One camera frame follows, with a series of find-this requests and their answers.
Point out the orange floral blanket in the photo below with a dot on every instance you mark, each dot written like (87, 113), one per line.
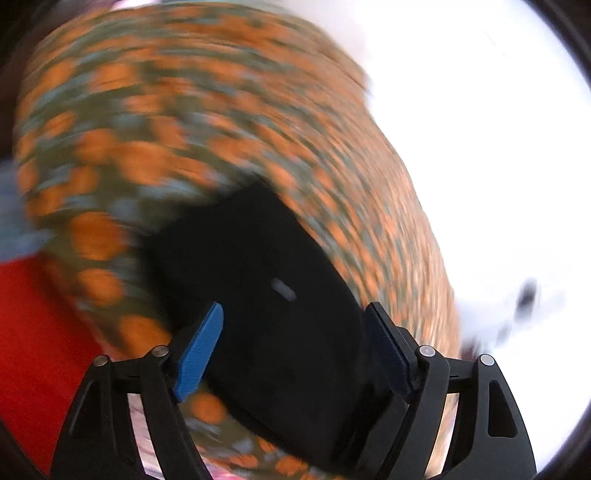
(184, 115)

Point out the red fuzzy garment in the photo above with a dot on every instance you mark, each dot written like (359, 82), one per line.
(37, 346)

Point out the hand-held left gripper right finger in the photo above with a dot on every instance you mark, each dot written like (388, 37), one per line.
(392, 355)

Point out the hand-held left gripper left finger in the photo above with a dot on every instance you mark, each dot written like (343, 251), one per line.
(198, 350)

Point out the black pants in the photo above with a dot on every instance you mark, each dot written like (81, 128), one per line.
(268, 295)

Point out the grey-blue cloth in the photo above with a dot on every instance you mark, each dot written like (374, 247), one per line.
(18, 212)

